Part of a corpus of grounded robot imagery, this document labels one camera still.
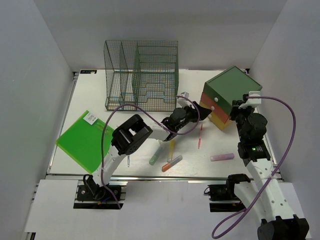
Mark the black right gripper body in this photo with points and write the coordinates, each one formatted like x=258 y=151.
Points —
x=240 y=115

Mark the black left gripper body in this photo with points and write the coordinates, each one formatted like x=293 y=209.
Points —
x=190 y=116

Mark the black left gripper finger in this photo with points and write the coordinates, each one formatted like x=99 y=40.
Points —
x=200 y=104
x=202 y=113

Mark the thin pink highlighter pen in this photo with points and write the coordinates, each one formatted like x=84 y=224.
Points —
x=200 y=137

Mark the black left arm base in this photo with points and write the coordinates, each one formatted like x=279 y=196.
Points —
x=90 y=195

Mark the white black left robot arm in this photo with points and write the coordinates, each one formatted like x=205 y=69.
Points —
x=131 y=134

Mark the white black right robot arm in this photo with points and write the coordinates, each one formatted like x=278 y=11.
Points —
x=276 y=219

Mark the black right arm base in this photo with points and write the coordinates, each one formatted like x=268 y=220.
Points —
x=222 y=198

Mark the yellow chunky highlighter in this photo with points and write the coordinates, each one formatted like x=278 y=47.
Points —
x=171 y=148

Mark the purple chunky highlighter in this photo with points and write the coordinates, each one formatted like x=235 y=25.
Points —
x=222 y=157

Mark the green top drawer box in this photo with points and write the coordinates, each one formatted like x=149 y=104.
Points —
x=228 y=86

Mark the orange chunky highlighter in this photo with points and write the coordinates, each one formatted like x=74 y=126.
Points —
x=170 y=164

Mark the green chunky highlighter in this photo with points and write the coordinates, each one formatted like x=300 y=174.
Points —
x=156 y=155

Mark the green plastic folder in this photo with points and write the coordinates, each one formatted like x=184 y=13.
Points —
x=82 y=141

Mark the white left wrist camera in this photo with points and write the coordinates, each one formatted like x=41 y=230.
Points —
x=182 y=100

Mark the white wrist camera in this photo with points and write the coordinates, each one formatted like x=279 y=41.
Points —
x=252 y=98
x=182 y=100

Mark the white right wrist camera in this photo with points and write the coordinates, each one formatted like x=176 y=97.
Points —
x=252 y=98

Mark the green wire mesh organizer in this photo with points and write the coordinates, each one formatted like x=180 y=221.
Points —
x=141 y=74

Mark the aluminium table edge rail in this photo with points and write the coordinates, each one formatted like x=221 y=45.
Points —
x=135 y=178

